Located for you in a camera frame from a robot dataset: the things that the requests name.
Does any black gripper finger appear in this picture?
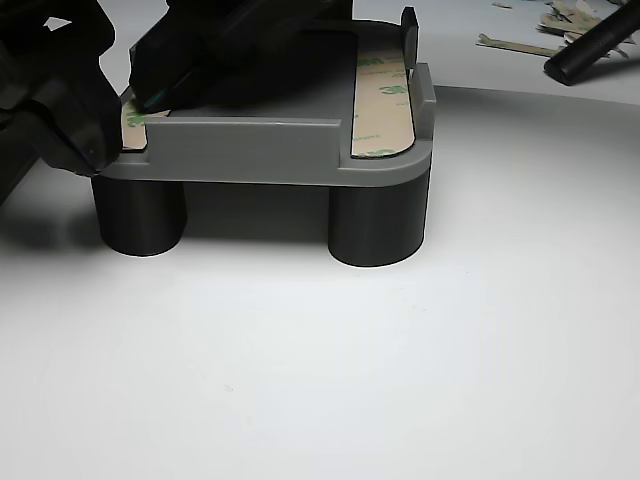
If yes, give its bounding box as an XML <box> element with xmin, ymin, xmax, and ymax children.
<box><xmin>0</xmin><ymin>0</ymin><xmax>125</xmax><ymax>207</ymax></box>
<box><xmin>128</xmin><ymin>0</ymin><xmax>352</xmax><ymax>113</ymax></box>

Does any tan 3M tape liner strip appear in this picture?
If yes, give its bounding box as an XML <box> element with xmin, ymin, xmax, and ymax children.
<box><xmin>349</xmin><ymin>47</ymin><xmax>417</xmax><ymax>159</ymax></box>
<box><xmin>119</xmin><ymin>97</ymin><xmax>151</xmax><ymax>151</ymax></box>

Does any long peeled film strip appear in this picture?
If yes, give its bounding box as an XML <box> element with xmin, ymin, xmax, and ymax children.
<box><xmin>475</xmin><ymin>32</ymin><xmax>562</xmax><ymax>59</ymax></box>

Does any pile of peeled film scraps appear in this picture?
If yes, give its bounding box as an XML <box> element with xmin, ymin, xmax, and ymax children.
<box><xmin>537</xmin><ymin>0</ymin><xmax>640</xmax><ymax>57</ymax></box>

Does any grey fixture with black legs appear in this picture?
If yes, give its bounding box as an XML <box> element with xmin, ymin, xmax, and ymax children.
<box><xmin>91</xmin><ymin>18</ymin><xmax>437</xmax><ymax>269</ymax></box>

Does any black clamp tab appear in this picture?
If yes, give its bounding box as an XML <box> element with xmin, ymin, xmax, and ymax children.
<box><xmin>401</xmin><ymin>5</ymin><xmax>421</xmax><ymax>71</ymax></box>

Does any black round rod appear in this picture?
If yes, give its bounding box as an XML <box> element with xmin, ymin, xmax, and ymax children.
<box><xmin>543</xmin><ymin>3</ymin><xmax>640</xmax><ymax>87</ymax></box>

